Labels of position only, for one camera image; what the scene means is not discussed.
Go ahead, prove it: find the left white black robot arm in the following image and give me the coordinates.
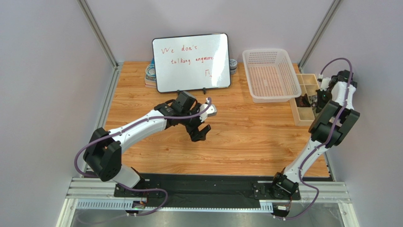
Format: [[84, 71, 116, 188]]
[[78, 91, 217, 188]]

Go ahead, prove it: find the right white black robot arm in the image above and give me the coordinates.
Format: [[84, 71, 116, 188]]
[[268, 70, 360, 199]]

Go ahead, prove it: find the blue tape roll stack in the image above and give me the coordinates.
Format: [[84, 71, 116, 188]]
[[144, 58, 157, 87]]

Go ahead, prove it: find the patterned rolled tie in box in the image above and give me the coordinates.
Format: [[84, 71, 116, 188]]
[[309, 95, 318, 107]]

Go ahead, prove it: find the dark rolled tie in box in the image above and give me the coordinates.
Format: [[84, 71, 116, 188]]
[[295, 95, 311, 107]]

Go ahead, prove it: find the wooden compartment organizer box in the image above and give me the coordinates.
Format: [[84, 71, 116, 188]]
[[289, 74, 320, 126]]

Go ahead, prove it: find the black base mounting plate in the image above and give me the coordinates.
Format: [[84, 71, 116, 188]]
[[114, 174, 301, 209]]

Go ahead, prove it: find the white perforated plastic basket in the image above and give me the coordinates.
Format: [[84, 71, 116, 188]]
[[242, 48, 302, 103]]

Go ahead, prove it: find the whiteboard with red writing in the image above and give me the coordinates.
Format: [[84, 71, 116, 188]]
[[152, 33, 231, 93]]

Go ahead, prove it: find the blue white patterned jar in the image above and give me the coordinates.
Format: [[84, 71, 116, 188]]
[[229, 59, 238, 75]]

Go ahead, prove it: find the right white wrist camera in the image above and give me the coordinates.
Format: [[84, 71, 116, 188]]
[[317, 74, 332, 91]]

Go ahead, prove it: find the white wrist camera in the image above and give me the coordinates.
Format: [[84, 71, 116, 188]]
[[199, 97, 218, 122], [317, 74, 332, 91]]

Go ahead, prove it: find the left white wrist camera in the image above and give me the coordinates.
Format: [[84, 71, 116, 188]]
[[199, 97, 218, 122]]

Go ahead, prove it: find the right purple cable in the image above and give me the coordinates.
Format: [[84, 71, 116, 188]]
[[273, 57, 354, 220]]

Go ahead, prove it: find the right aluminium frame post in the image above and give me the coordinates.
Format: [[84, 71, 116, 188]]
[[298, 0, 343, 72]]

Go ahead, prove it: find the aluminium frame post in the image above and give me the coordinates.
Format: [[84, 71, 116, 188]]
[[298, 0, 343, 72], [77, 0, 123, 129]]

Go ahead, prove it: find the aluminium front rail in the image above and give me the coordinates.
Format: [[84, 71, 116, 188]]
[[57, 174, 359, 227]]

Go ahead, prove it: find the left aluminium frame post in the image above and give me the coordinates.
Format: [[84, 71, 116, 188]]
[[77, 0, 123, 129]]

